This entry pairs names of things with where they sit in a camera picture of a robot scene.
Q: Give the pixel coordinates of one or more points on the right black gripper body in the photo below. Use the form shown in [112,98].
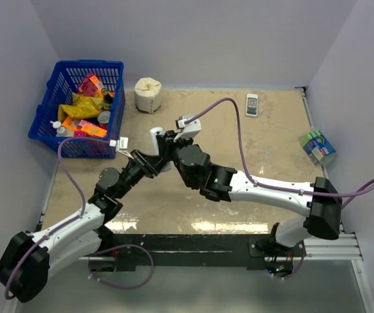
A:
[170,150]

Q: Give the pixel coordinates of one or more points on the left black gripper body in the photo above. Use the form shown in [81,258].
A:
[140,164]

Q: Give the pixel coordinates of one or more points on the long white remote control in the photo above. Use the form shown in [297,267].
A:
[153,133]

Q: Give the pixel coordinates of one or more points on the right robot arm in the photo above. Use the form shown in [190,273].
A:
[317,205]

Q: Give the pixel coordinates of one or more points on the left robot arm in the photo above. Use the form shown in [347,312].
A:
[31,259]

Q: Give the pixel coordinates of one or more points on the small white remote control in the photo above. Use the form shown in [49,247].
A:
[251,107]

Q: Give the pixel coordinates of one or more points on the red tin can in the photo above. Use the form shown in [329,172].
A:
[103,119]

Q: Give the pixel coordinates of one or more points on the orange pink snack pack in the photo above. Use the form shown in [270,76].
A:
[84,126]

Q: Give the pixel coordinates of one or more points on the wrapped toilet paper roll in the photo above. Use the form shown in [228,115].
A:
[147,95]

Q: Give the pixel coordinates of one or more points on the blue plastic basket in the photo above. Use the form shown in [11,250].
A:
[63,82]

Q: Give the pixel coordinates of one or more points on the yellow snack bag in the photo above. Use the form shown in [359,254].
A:
[81,108]

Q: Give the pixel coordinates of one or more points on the pink snack box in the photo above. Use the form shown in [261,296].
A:
[91,86]

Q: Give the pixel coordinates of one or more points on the white small bottle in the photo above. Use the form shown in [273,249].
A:
[61,131]

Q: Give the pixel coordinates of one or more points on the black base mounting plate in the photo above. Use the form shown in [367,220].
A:
[252,252]

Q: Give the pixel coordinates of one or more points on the green blue sponge pack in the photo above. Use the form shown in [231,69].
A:
[317,147]

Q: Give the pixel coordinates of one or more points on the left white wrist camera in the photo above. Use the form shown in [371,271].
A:
[121,146]

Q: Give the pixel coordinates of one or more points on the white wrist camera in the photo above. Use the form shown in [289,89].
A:
[121,146]
[188,127]

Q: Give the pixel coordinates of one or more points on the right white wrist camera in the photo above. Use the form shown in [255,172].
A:
[188,127]

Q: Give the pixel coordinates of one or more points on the aluminium frame rail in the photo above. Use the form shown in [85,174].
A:
[346,248]

